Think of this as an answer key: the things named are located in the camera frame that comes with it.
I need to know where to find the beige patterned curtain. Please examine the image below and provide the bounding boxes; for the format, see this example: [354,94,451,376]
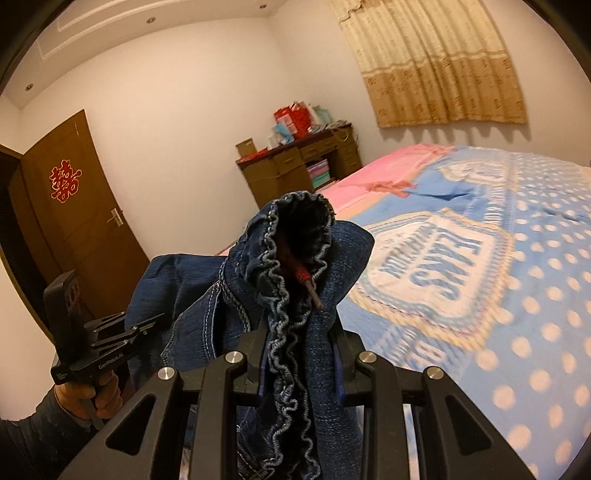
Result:
[325,0,528,129]

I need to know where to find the stack of pastel folded cloths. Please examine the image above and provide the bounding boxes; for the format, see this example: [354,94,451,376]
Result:
[307,159,331,190]

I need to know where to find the blue pink dotted printed blanket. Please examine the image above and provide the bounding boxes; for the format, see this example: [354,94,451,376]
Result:
[215,143,591,480]

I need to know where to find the red paper door decoration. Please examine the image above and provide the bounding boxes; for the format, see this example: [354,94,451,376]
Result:
[50,159,84,204]

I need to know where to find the brown wooden desk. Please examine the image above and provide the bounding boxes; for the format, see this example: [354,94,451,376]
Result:
[235,124,363,209]

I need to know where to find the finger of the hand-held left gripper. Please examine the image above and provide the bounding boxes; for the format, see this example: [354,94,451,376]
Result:
[84,312,166,353]

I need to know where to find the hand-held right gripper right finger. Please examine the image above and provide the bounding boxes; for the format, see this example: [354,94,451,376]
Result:
[332,318,537,480]

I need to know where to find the pale blue gift bag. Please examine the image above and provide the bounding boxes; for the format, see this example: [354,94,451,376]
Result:
[308,104,334,132]

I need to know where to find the person's left forearm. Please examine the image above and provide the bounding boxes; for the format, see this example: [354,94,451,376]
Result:
[0,390,100,480]

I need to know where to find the light blue box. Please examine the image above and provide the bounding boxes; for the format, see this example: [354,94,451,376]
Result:
[270,124,296,147]

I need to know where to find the person's left hand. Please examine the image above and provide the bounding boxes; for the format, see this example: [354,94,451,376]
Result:
[53,368,122,422]

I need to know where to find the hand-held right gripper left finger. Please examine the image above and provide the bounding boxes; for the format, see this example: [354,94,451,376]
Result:
[59,318,270,480]

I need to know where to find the dark blue denim pants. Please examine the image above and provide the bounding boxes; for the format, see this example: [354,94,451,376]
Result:
[124,190,375,480]

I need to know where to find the brown wooden door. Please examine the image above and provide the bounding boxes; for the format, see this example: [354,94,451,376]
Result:
[9,109,151,301]

